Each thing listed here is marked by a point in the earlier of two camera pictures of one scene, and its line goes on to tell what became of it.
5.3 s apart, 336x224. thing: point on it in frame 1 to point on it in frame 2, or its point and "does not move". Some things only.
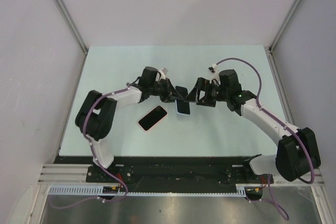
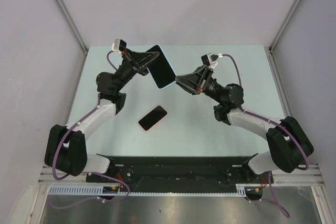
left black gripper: (169, 90) to (138, 62)
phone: (152, 118) does not move
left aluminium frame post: (65, 11) does not move
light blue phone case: (182, 107) to (161, 70)
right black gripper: (202, 84) to (201, 76)
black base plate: (170, 172) does not move
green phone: (183, 106) to (160, 69)
